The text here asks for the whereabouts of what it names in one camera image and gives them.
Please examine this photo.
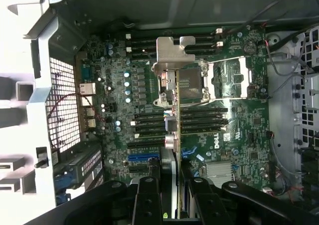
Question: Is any silver coin cell battery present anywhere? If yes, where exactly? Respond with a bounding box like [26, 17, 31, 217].
[243, 40, 258, 55]

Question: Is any open dark PC case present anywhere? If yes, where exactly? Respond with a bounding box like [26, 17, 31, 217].
[0, 0, 319, 225]

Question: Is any grey perforated drive cage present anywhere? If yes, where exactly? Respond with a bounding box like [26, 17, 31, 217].
[265, 26, 319, 186]

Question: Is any green motherboard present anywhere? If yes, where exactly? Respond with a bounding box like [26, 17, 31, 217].
[74, 26, 271, 186]

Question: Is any silver finned heatsink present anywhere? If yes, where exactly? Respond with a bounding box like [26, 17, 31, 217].
[205, 163, 236, 182]

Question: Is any CPU socket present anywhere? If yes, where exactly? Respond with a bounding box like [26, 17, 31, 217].
[153, 60, 210, 108]

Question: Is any metal socket cover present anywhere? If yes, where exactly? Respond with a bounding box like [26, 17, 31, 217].
[208, 57, 252, 101]

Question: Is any blue expansion slot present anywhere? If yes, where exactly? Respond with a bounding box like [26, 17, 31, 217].
[128, 154, 160, 162]

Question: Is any long black expansion slot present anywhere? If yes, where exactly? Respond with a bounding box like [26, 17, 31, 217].
[127, 140, 160, 149]

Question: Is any red black twisted wire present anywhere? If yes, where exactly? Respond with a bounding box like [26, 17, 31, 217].
[48, 92, 102, 151]

